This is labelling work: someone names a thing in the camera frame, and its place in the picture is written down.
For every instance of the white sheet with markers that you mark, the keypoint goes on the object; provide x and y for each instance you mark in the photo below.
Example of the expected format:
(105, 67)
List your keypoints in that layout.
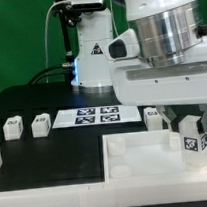
(96, 116)

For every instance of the white square tabletop tray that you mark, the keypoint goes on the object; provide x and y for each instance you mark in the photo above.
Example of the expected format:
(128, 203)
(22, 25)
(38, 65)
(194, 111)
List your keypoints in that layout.
(141, 157)

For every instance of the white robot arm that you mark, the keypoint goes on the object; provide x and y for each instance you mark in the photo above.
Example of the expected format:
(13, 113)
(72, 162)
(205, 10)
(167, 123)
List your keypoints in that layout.
(160, 60)

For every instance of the black camera stand pole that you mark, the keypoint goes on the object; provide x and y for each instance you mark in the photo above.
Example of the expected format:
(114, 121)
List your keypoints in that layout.
(69, 54)

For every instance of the white front fence rail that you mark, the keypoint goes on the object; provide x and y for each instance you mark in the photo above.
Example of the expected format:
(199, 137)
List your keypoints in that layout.
(152, 191)

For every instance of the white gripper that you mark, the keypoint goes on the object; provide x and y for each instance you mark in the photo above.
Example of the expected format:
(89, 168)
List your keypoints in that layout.
(137, 84)

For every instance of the black camera on mount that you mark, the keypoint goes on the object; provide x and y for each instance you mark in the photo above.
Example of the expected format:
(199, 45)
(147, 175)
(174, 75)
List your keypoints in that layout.
(70, 11)

